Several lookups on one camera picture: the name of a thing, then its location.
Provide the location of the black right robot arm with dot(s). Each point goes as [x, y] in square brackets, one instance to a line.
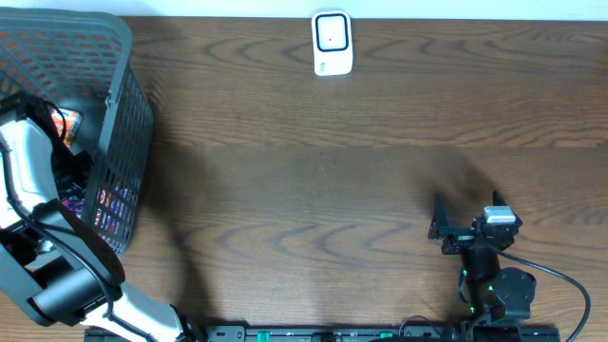
[496, 294]

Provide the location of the grey plastic basket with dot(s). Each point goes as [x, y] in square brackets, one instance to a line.
[81, 61]

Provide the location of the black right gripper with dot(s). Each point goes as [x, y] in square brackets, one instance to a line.
[460, 237]

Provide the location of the white barcode scanner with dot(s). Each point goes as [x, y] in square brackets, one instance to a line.
[332, 43]

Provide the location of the small orange juice carton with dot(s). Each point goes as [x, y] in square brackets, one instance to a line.
[67, 123]

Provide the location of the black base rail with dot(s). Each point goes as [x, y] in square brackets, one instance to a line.
[234, 333]

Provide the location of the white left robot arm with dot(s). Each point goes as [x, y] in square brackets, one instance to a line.
[53, 266]

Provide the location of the purple snack packet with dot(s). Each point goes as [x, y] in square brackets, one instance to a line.
[114, 216]

